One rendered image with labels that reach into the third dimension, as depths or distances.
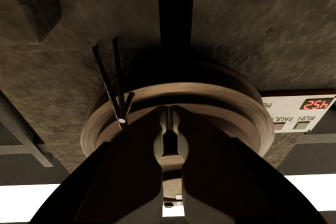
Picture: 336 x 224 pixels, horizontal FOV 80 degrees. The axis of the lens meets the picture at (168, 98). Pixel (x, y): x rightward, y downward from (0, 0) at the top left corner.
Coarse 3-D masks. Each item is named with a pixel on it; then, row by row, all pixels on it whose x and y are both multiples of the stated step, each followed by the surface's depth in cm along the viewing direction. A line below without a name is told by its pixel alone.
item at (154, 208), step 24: (144, 120) 11; (168, 120) 14; (120, 144) 9; (144, 144) 9; (120, 168) 8; (144, 168) 8; (96, 192) 7; (120, 192) 7; (144, 192) 7; (96, 216) 6; (120, 216) 6; (144, 216) 7
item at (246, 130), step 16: (144, 112) 38; (208, 112) 38; (224, 112) 38; (240, 112) 40; (112, 128) 41; (224, 128) 39; (240, 128) 42; (256, 128) 42; (96, 144) 45; (256, 144) 47
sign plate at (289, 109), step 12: (264, 96) 57; (276, 96) 57; (288, 96) 57; (300, 96) 57; (312, 96) 58; (324, 96) 58; (276, 108) 61; (288, 108) 61; (300, 108) 61; (312, 108) 61; (324, 108) 61; (276, 120) 65; (288, 120) 65; (300, 120) 65; (312, 120) 66
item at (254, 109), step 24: (144, 72) 40; (168, 72) 39; (192, 72) 39; (216, 72) 41; (144, 96) 37; (168, 96) 37; (192, 96) 38; (216, 96) 38; (240, 96) 38; (96, 120) 42; (264, 120) 43; (264, 144) 50
